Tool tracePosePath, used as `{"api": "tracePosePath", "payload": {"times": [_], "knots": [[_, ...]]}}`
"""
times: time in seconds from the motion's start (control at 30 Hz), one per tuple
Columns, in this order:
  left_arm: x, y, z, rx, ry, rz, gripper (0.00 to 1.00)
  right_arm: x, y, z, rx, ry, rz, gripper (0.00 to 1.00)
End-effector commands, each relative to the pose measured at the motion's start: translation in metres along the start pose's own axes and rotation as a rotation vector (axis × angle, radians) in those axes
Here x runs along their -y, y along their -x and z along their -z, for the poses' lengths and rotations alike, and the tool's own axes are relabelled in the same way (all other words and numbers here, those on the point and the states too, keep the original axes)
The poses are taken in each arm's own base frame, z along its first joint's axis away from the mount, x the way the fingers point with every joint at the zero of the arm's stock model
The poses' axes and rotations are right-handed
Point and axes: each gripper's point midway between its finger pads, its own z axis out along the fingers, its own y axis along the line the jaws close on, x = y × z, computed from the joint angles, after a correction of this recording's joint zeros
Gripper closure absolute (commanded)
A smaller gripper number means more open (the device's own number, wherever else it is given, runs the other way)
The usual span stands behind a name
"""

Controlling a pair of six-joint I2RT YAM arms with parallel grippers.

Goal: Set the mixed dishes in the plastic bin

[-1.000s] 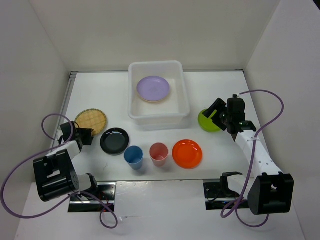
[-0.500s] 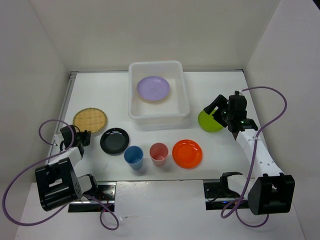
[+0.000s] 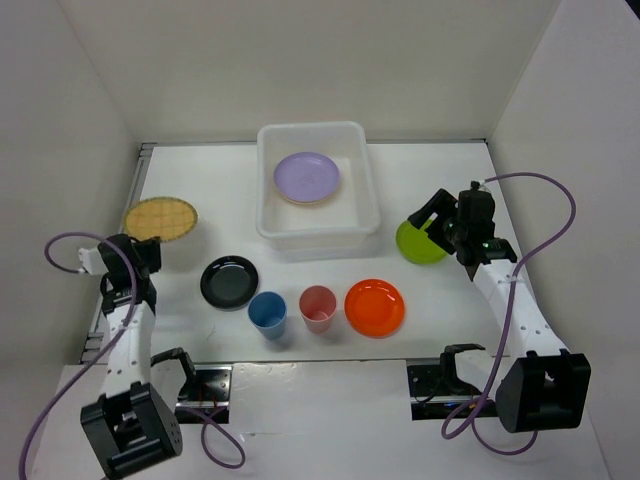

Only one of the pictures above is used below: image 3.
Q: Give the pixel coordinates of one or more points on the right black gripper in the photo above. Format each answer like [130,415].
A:
[442,202]

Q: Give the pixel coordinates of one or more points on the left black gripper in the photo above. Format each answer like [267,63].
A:
[152,248]

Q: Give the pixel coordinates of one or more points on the green round plate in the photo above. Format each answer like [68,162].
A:
[415,245]

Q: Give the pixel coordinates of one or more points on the yellow woven pattern plate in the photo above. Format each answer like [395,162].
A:
[165,218]

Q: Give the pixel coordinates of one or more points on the purple round plate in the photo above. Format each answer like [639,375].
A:
[307,171]

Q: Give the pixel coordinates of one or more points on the beige round plate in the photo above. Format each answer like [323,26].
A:
[304,198]

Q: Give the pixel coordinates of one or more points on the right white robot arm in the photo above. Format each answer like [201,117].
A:
[533,380]

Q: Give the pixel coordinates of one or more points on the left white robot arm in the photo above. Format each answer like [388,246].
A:
[132,425]

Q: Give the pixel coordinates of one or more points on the white plastic bin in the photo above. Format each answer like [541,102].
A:
[338,227]

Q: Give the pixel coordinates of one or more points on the black round plate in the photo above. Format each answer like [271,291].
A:
[229,282]

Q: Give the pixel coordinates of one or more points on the orange round plate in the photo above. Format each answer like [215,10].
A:
[374,308]

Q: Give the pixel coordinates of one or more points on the blue plastic cup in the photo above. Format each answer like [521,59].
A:
[267,311]

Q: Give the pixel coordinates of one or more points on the pink plastic cup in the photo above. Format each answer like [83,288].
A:
[317,305]

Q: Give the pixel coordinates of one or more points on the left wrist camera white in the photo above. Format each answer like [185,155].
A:
[91,261]

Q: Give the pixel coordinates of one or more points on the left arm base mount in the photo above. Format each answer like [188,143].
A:
[208,392]

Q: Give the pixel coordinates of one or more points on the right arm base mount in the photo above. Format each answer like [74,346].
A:
[432,397]

